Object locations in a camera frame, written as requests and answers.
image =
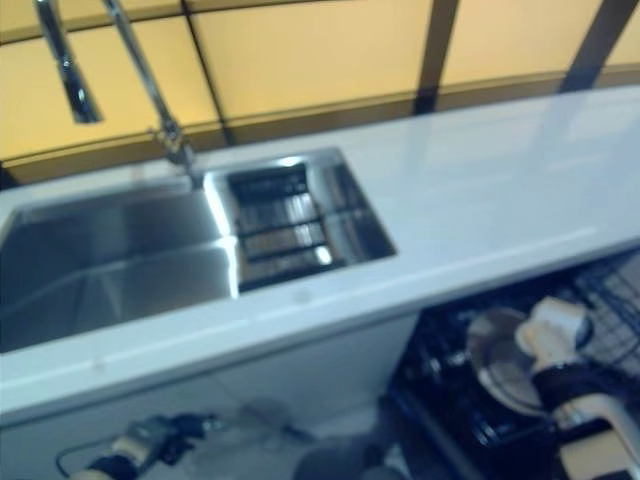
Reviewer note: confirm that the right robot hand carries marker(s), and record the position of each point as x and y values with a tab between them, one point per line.
555	330

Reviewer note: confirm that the black sink drying rack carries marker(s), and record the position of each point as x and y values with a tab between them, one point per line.
280	235

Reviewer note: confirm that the chrome kitchen faucet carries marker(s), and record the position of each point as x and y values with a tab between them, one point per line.
145	75

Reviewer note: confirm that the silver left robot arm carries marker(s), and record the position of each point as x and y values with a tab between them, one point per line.
105	465

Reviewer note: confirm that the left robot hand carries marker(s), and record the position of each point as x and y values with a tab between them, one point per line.
150	435

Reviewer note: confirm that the stainless steel sink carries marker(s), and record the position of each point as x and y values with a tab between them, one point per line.
125	260

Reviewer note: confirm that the beige round plate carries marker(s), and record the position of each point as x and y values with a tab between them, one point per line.
500	370

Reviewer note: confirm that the dark window frame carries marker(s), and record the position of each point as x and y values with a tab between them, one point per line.
436	50

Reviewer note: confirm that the open built-in dishwasher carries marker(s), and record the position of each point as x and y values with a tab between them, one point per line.
430	400

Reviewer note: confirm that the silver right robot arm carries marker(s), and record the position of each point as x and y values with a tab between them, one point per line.
590	430

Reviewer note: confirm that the white glossy cabinet door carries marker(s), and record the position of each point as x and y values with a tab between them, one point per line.
100	430
325	360

